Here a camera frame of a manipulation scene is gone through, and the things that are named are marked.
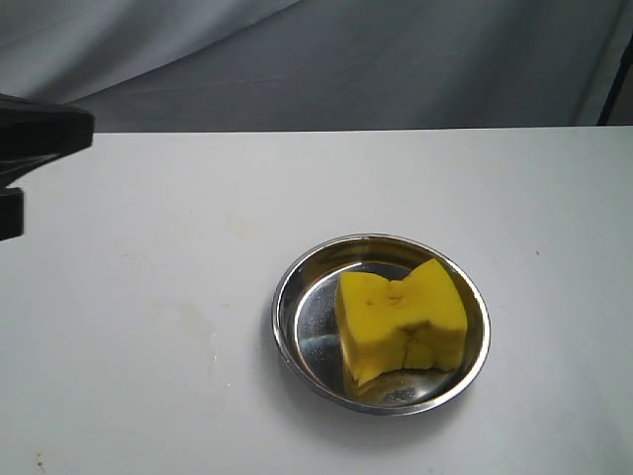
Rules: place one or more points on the yellow sponge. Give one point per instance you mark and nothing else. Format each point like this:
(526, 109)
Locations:
(384, 325)

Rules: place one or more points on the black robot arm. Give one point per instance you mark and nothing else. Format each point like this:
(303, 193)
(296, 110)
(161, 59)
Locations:
(34, 134)

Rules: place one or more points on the round stainless steel dish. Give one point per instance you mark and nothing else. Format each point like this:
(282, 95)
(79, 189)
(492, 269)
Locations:
(304, 326)

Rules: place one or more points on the white backdrop cloth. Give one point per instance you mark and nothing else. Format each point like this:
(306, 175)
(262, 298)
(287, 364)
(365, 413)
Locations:
(251, 66)

